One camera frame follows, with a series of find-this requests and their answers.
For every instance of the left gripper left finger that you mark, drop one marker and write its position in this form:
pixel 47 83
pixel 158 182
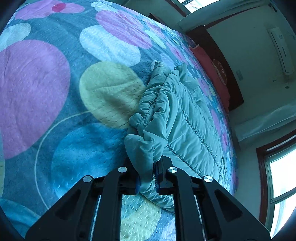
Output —
pixel 90 210

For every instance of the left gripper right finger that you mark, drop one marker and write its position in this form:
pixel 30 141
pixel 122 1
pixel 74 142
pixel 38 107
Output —
pixel 204 210

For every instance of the light green puffer jacket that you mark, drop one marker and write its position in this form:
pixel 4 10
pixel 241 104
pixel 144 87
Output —
pixel 174 119

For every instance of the right window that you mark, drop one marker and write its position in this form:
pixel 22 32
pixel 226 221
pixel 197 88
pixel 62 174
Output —
pixel 276 162

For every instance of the window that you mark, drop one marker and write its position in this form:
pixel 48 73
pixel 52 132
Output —
pixel 186 7
pixel 276 162

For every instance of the brown embroidered pillow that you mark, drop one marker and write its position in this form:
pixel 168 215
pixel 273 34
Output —
pixel 220 71

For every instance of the colourful circle pattern bedspread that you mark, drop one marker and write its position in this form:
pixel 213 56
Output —
pixel 72 75

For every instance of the red blanket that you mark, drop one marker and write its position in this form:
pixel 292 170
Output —
pixel 206 63

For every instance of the dark wooden headboard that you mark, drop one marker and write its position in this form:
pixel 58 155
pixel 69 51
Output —
pixel 201 37

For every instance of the white air conditioner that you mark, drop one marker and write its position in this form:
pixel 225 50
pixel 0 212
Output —
pixel 283 52

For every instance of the left window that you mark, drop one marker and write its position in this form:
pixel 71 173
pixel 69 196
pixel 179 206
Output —
pixel 186 7

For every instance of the wall socket plate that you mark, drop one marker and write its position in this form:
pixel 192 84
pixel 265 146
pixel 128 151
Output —
pixel 239 75

